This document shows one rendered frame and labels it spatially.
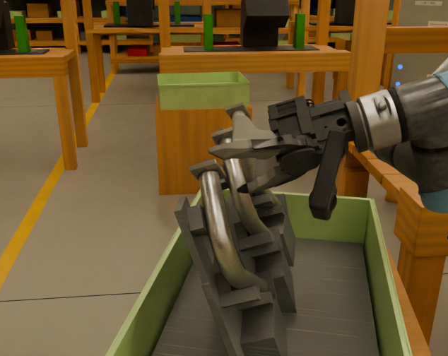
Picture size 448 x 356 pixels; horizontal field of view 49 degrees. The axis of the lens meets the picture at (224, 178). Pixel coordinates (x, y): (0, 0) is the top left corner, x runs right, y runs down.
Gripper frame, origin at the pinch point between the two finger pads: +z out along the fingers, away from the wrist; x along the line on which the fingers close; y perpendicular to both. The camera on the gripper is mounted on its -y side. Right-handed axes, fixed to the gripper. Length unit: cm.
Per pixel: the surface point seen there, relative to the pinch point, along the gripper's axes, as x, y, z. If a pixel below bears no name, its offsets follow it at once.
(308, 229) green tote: -56, 7, -7
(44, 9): -590, 737, 417
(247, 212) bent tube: -14.4, -0.5, 0.1
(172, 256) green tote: -25.1, -1.3, 18.1
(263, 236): -20.9, -3.3, -0.7
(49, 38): -628, 700, 433
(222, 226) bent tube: 0.7, -7.2, 1.2
